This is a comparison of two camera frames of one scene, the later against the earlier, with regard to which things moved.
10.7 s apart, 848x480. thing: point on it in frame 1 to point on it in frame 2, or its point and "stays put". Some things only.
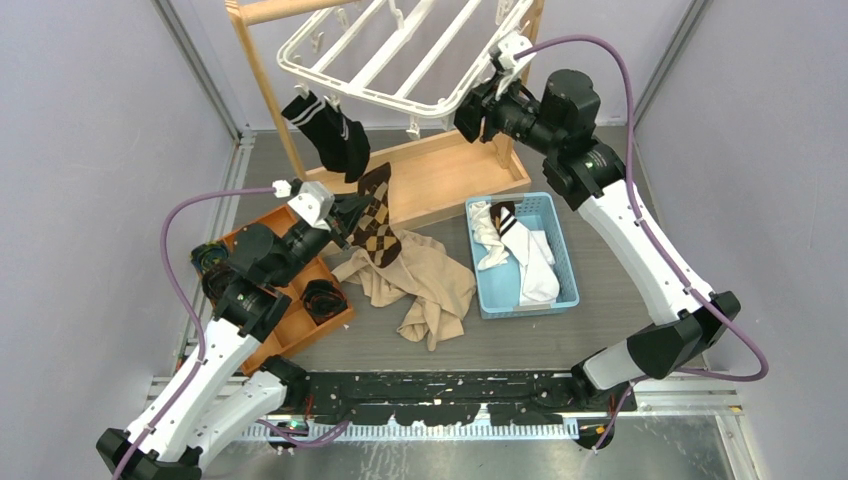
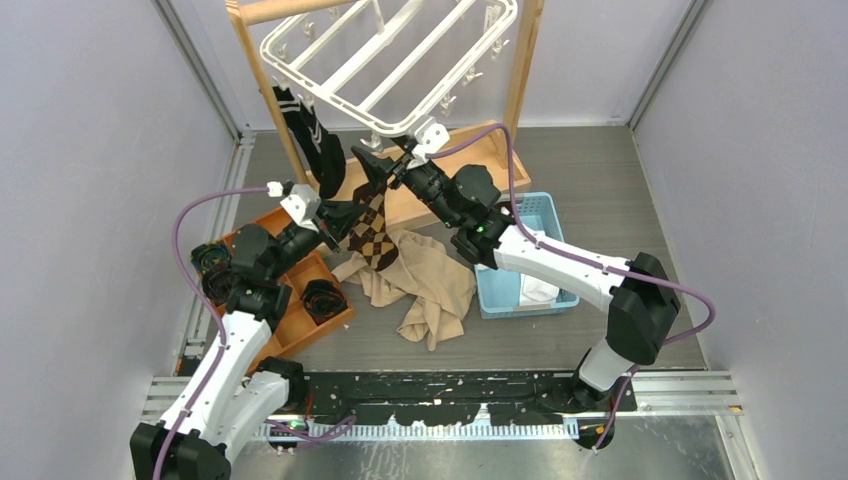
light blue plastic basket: x=497 y=287 stays put
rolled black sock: x=323 y=300 stays put
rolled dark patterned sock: x=208 y=254 stays put
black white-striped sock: x=356 y=148 to x=329 y=154
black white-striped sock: x=316 y=120 to x=297 y=127
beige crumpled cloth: x=439 y=285 stays put
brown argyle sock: x=374 y=232 stays put
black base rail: x=447 y=399 stays put
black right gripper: x=469 y=113 to x=375 y=169
